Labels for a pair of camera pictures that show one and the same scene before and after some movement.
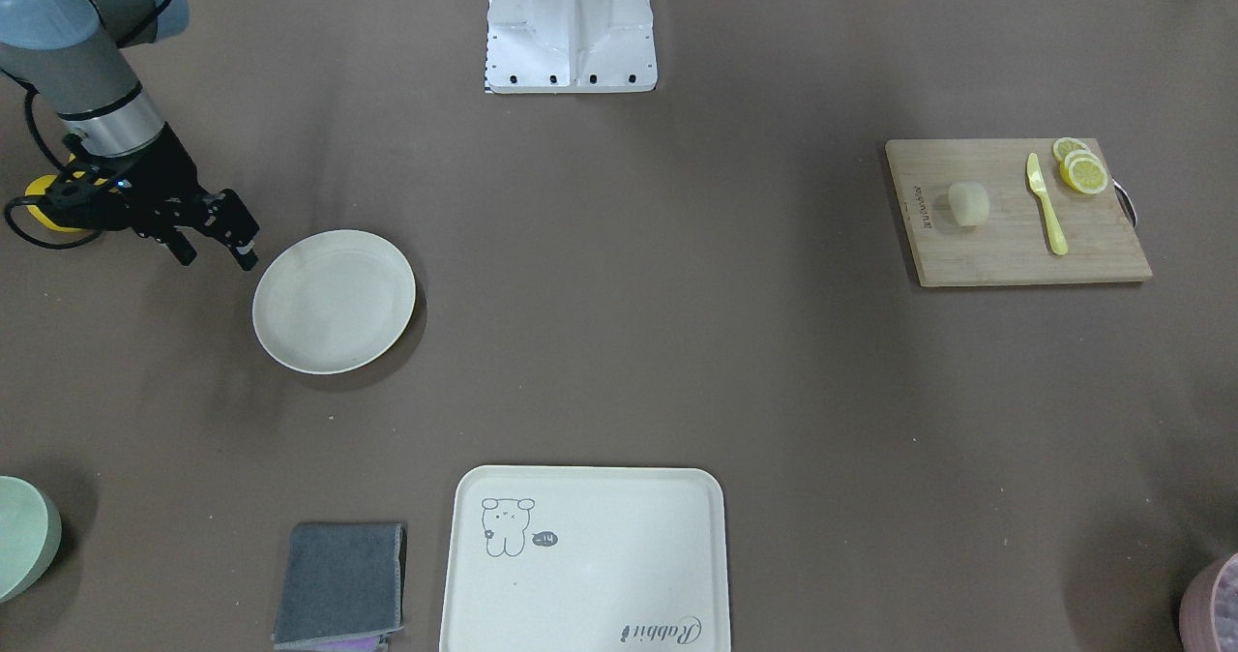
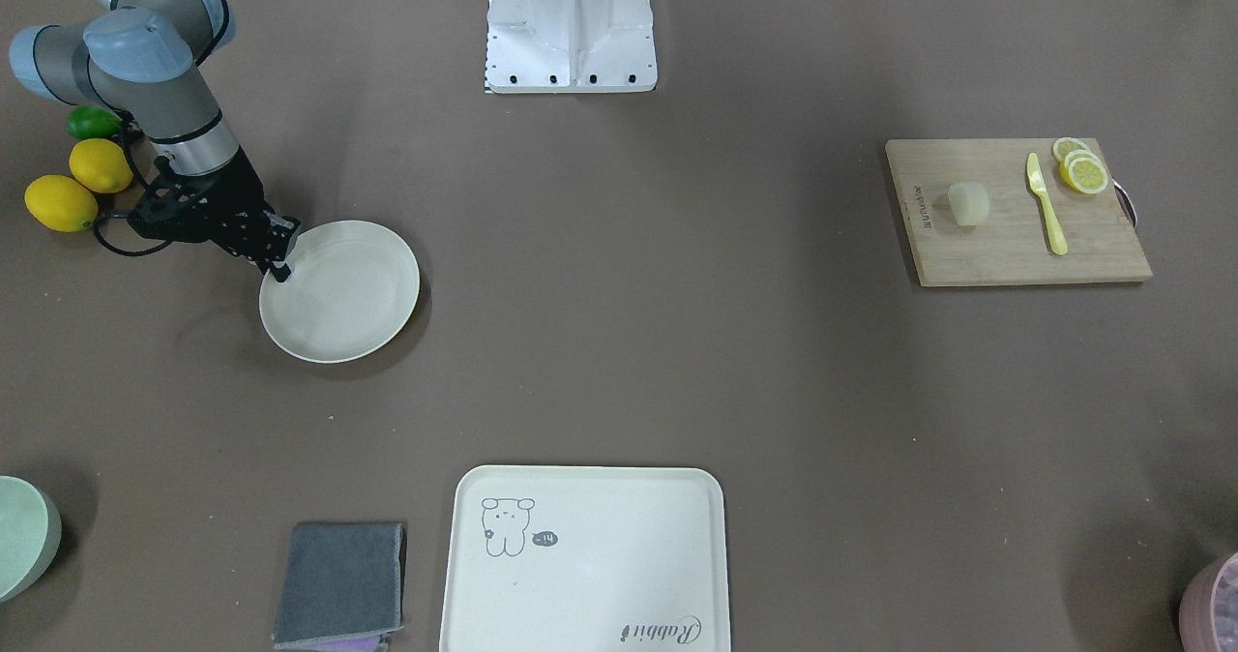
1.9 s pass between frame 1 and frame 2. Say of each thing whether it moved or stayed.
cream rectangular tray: stayed
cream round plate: stayed
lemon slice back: stayed
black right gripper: moved
